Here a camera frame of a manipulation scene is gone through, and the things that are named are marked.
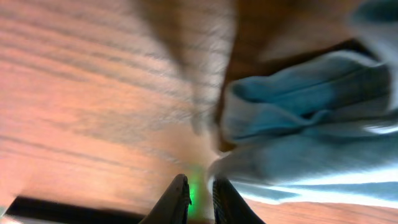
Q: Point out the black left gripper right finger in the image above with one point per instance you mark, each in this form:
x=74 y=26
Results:
x=229 y=206

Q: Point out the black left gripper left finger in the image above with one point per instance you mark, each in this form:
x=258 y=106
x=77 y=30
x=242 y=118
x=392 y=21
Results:
x=172 y=207

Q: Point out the light blue t-shirt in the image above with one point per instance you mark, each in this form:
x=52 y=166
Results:
x=320 y=131

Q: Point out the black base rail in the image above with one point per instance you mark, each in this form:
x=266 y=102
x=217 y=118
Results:
x=25 y=207

